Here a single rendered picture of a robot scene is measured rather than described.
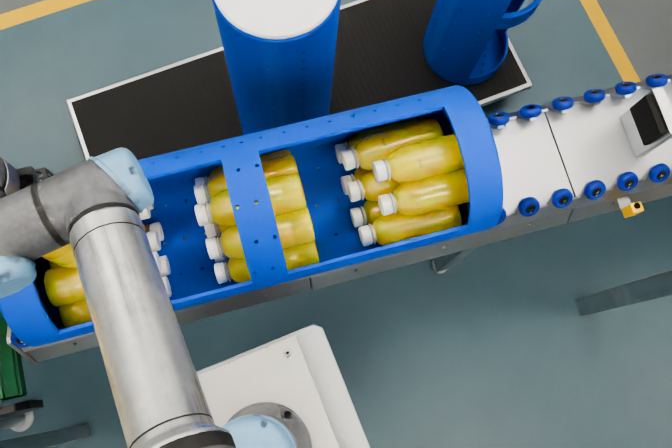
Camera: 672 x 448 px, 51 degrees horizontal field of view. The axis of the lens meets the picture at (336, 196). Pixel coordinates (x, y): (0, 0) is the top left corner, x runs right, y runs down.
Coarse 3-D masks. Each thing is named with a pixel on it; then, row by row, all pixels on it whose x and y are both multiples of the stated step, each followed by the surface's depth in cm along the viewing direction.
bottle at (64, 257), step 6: (66, 246) 113; (54, 252) 112; (60, 252) 113; (66, 252) 115; (72, 252) 117; (48, 258) 114; (54, 258) 115; (60, 258) 115; (66, 258) 117; (72, 258) 118; (60, 264) 119; (66, 264) 120; (72, 264) 121
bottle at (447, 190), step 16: (448, 176) 131; (464, 176) 131; (400, 192) 131; (416, 192) 130; (432, 192) 130; (448, 192) 130; (464, 192) 131; (400, 208) 131; (416, 208) 130; (432, 208) 131
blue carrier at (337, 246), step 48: (432, 96) 130; (240, 144) 125; (288, 144) 124; (480, 144) 123; (192, 192) 143; (240, 192) 119; (336, 192) 148; (480, 192) 124; (192, 240) 144; (336, 240) 143; (432, 240) 131; (192, 288) 138; (240, 288) 126; (48, 336) 121
